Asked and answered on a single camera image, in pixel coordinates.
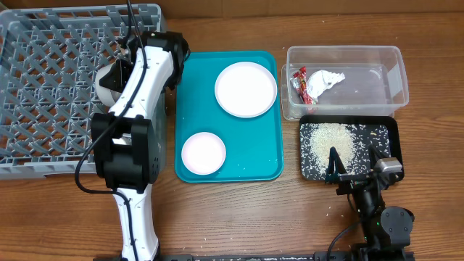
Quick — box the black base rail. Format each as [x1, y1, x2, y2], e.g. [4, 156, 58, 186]
[93, 252, 415, 261]

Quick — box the grey plastic dish rack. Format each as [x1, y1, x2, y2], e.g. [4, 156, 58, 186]
[0, 3, 170, 181]

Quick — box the clear plastic bin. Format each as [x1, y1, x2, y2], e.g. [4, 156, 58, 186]
[281, 45, 409, 120]

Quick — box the grey bowl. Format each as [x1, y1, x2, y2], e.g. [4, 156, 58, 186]
[94, 65, 122, 107]

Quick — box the teal serving tray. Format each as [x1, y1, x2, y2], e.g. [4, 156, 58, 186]
[175, 50, 284, 183]

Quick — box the large white plate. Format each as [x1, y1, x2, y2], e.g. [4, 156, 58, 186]
[215, 62, 278, 118]

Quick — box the red snack wrapper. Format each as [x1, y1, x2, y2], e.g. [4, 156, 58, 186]
[291, 66, 316, 105]

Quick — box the white wrapper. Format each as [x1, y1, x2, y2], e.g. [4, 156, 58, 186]
[307, 70, 345, 103]

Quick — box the black tray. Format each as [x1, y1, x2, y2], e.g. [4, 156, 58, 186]
[299, 115, 402, 161]

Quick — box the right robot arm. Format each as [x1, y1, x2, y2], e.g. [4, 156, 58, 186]
[324, 145, 415, 260]

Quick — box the pink bowl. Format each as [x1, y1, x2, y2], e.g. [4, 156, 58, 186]
[181, 132, 226, 175]

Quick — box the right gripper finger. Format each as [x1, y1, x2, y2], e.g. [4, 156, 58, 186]
[368, 144, 386, 170]
[325, 146, 349, 183]

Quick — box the pile of rice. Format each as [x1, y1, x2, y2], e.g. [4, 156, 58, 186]
[301, 123, 391, 181]

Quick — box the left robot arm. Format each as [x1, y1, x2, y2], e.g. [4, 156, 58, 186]
[91, 31, 190, 260]

